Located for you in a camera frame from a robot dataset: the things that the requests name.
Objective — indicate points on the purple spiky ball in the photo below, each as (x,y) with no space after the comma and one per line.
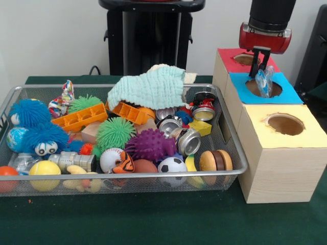
(150,145)

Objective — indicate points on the yellow ball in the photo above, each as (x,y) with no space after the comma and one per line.
(45,169)

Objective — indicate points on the black upright panel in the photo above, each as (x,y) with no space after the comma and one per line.
(316,51)

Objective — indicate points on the blue furry toy with eyes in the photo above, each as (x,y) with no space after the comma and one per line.
(47,135)

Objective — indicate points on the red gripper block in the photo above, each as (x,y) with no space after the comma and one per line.
(265,40)

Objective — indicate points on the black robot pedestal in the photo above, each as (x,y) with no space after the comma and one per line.
(115,51)

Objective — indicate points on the wooden box with three holes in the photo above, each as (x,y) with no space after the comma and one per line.
(281,173)

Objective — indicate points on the light blue muslin cloth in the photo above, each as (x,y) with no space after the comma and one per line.
(153,86)

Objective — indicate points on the green spiky ball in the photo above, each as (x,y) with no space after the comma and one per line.
(115,132)

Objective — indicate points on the toy hamburger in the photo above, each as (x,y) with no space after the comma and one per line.
(216,160)

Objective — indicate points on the crushed red soda can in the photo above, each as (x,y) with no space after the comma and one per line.
(204,104)

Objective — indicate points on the orange ball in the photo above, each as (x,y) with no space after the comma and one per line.
(8,171)

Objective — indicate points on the blue furry puffer ball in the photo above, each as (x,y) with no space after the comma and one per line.
(29,111)

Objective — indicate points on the small soccer ball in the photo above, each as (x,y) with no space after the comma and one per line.
(172,166)

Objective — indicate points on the green clothed side table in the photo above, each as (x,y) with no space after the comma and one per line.
(318,95)

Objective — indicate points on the dark green table cloth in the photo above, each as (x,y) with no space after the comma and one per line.
(153,219)

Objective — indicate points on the crushed clear plastic bottle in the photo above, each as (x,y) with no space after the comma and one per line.
(263,84)

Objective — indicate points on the cream muslin cloth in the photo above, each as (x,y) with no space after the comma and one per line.
(190,77)

